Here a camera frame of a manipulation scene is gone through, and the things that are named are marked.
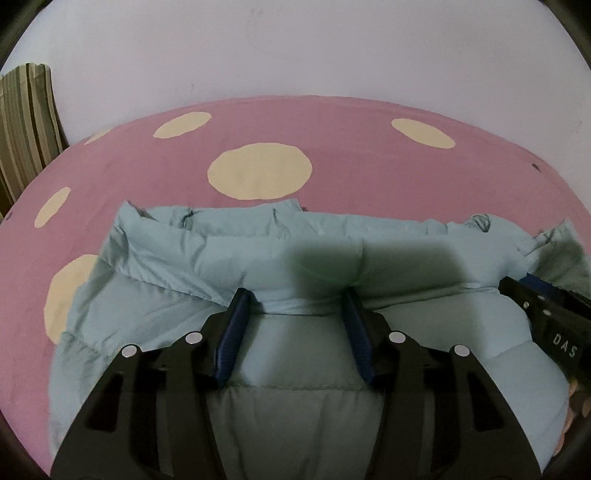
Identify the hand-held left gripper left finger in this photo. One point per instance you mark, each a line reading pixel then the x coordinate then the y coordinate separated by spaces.
pixel 231 337

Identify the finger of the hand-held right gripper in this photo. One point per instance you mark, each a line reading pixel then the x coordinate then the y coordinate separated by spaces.
pixel 542 280
pixel 535 302

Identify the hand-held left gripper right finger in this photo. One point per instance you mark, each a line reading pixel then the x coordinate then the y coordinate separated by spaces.
pixel 360 341

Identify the light blue puffer jacket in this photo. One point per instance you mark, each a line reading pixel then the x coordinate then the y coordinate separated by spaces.
pixel 295 369

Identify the person's right hand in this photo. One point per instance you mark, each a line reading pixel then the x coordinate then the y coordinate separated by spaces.
pixel 571 415

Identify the pink polka dot bed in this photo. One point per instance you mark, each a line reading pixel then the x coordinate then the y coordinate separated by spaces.
pixel 323 124

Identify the striped cushion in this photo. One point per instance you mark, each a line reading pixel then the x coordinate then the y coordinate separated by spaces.
pixel 27 124

